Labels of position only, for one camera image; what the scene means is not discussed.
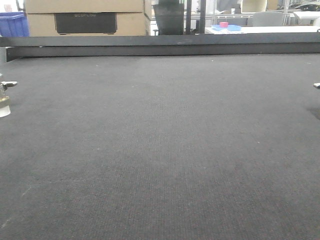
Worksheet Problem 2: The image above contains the blue tray on table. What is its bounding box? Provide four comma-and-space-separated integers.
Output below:
211, 24, 242, 32

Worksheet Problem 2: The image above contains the large cardboard box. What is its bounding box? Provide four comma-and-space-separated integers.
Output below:
25, 0, 152, 37

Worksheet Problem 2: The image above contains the white background table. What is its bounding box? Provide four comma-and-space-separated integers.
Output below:
204, 25, 320, 35

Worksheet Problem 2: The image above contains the pink tape roll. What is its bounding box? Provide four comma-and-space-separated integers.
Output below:
219, 21, 229, 28

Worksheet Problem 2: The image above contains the black conveyor side rail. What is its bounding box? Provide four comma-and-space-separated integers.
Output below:
0, 31, 320, 61

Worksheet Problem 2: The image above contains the blue plastic crate background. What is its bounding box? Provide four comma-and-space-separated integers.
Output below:
0, 12, 30, 37

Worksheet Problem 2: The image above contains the black vertical post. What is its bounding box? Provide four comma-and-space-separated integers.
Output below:
185, 0, 192, 35

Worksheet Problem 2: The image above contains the black bin background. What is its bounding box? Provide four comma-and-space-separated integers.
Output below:
153, 3, 184, 36

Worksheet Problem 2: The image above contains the grey office chair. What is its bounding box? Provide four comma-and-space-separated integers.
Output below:
252, 11, 283, 27

